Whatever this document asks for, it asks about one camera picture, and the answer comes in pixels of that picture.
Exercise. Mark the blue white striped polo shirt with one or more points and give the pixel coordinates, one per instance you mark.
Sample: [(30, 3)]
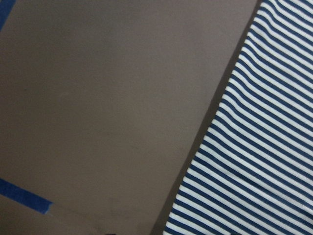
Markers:
[(253, 172)]

